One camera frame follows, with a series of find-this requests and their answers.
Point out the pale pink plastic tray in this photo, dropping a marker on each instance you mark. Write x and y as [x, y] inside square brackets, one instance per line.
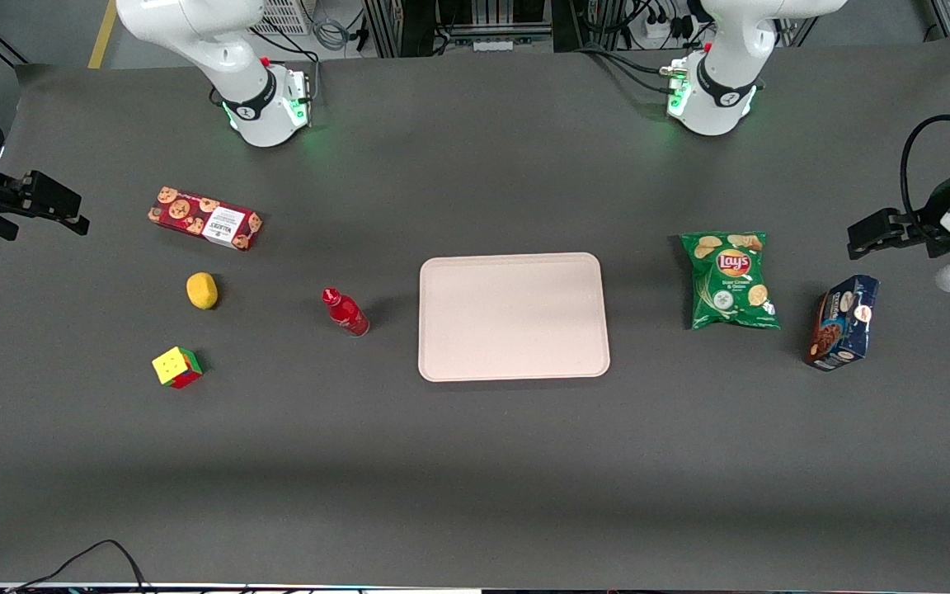
[513, 318]

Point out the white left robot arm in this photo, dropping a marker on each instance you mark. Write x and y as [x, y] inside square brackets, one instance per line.
[718, 107]

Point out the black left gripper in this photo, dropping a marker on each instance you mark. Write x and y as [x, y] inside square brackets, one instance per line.
[925, 223]

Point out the black aluminium frame rack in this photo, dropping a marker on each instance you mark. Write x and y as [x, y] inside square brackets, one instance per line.
[458, 21]

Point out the white power strip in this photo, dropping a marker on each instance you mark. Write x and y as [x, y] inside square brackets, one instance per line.
[656, 29]

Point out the yellow lemon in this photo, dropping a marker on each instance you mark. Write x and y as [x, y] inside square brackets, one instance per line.
[202, 290]

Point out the white vented box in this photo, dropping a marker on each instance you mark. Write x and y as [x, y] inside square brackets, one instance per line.
[284, 15]

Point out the dark blue cookie box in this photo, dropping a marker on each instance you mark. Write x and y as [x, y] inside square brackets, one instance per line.
[843, 322]

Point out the red cookie box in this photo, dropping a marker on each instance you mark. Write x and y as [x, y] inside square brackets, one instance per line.
[204, 218]

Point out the green Lay's chips bag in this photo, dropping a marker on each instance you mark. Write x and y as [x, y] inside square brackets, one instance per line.
[731, 282]

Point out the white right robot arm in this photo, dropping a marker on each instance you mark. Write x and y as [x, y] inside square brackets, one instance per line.
[256, 107]

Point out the colourful rubik's cube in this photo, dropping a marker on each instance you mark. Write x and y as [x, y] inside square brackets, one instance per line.
[176, 367]

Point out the red coke bottle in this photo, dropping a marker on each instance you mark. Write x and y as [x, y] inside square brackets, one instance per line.
[346, 313]

